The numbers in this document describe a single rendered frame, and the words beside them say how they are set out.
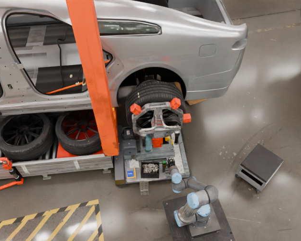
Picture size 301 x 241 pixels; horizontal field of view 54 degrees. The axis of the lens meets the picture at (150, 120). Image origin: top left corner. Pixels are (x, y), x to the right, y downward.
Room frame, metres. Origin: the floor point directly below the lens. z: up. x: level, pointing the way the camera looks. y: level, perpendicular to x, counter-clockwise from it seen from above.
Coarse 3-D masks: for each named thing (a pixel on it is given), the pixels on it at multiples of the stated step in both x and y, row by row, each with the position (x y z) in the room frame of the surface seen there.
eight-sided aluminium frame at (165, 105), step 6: (162, 102) 2.01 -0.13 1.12; (168, 102) 2.00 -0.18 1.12; (144, 108) 1.98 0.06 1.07; (150, 108) 1.94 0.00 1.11; (156, 108) 1.95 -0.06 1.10; (162, 108) 1.95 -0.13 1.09; (168, 108) 1.95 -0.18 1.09; (132, 114) 1.98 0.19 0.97; (138, 114) 1.93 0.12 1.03; (180, 114) 1.97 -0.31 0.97; (132, 120) 1.92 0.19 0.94; (180, 120) 1.97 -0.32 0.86; (138, 132) 1.93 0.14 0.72; (168, 132) 1.97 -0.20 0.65
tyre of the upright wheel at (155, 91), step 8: (136, 88) 2.21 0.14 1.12; (144, 88) 2.17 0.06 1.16; (152, 88) 2.15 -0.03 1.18; (160, 88) 2.15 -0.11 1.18; (168, 88) 2.17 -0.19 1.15; (176, 88) 2.24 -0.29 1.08; (128, 96) 2.21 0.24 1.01; (136, 96) 2.11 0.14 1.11; (144, 96) 2.06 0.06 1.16; (152, 96) 2.04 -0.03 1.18; (160, 96) 2.04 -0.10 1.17; (168, 96) 2.06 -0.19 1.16; (176, 96) 2.11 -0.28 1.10; (128, 104) 2.10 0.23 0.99; (144, 104) 2.02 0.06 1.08; (184, 104) 2.10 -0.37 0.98; (128, 112) 2.01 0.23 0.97; (184, 112) 2.06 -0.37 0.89; (128, 120) 2.00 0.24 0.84
